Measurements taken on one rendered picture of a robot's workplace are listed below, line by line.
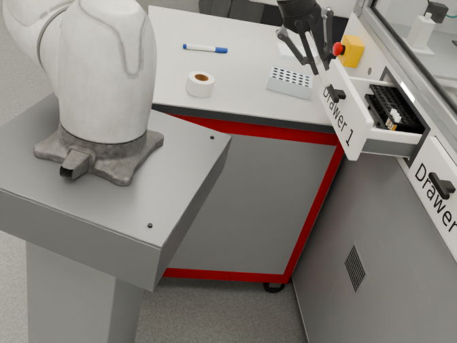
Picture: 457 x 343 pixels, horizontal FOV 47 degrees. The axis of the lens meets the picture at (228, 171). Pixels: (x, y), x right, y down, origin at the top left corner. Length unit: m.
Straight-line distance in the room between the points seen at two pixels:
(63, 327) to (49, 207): 0.45
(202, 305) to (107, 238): 1.05
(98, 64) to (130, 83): 0.06
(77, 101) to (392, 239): 0.81
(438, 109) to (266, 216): 0.66
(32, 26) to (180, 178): 0.37
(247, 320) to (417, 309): 0.78
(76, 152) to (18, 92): 1.87
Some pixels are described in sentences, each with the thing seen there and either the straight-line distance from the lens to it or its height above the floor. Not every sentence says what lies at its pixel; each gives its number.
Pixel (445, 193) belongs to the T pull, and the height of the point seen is 0.91.
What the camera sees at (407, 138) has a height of 0.89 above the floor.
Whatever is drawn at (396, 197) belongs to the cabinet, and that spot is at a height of 0.74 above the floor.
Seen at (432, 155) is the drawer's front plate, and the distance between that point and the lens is 1.19.
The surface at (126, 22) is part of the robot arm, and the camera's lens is 0.86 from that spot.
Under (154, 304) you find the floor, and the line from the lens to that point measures 1.84.
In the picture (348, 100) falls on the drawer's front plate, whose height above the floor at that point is 0.91.
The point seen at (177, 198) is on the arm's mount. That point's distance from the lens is 0.91.
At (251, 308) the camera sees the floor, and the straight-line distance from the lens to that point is 1.91.
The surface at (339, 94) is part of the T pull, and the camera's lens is 1.27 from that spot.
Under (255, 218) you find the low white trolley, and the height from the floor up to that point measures 0.38.
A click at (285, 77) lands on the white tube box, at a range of 1.54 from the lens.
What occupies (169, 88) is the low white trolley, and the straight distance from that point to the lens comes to 1.41.
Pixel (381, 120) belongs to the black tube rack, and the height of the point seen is 0.87.
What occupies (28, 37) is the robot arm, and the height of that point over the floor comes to 1.01.
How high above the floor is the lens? 1.45
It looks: 37 degrees down
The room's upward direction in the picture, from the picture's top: 15 degrees clockwise
